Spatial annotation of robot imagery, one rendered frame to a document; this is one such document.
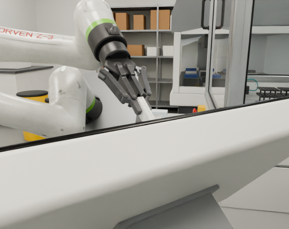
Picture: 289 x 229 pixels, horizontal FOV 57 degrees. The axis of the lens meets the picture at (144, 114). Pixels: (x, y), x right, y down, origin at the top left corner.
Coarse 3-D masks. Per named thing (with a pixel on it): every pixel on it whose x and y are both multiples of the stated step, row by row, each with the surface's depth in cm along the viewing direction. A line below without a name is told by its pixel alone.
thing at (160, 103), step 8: (112, 8) 492; (120, 8) 492; (128, 8) 492; (136, 8) 492; (144, 8) 492; (152, 8) 492; (160, 8) 492; (168, 8) 492; (128, 32) 520; (136, 32) 520; (144, 32) 520; (152, 32) 520; (160, 32) 520; (168, 32) 520; (160, 40) 529; (160, 48) 533; (136, 56) 500; (144, 56) 497; (152, 56) 494; (160, 56) 492; (168, 56) 489; (160, 64) 541; (96, 72) 521; (160, 72) 545; (152, 80) 514; (160, 80) 514; (168, 80) 514; (160, 88) 554; (152, 104) 526; (160, 104) 526; (168, 104) 526
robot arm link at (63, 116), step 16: (0, 96) 76; (16, 96) 80; (0, 112) 75; (16, 112) 78; (32, 112) 80; (48, 112) 84; (64, 112) 87; (80, 112) 91; (16, 128) 81; (32, 128) 82; (48, 128) 84; (64, 128) 86; (80, 128) 89
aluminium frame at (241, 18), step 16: (240, 0) 64; (240, 16) 65; (208, 32) 161; (240, 32) 67; (208, 48) 157; (240, 48) 68; (208, 64) 159; (240, 64) 68; (208, 80) 162; (240, 80) 69; (208, 96) 148; (224, 96) 78; (240, 96) 70; (288, 160) 72
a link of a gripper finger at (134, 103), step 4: (128, 96) 59; (124, 100) 59; (128, 100) 59; (132, 100) 59; (136, 100) 59; (132, 104) 59; (136, 104) 58; (132, 108) 59; (136, 108) 58; (140, 108) 58; (136, 112) 58; (140, 112) 58
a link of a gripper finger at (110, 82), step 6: (102, 72) 60; (108, 72) 61; (102, 78) 62; (108, 78) 60; (114, 78) 60; (108, 84) 61; (114, 84) 59; (114, 90) 60; (120, 90) 59; (120, 96) 59; (126, 96) 58
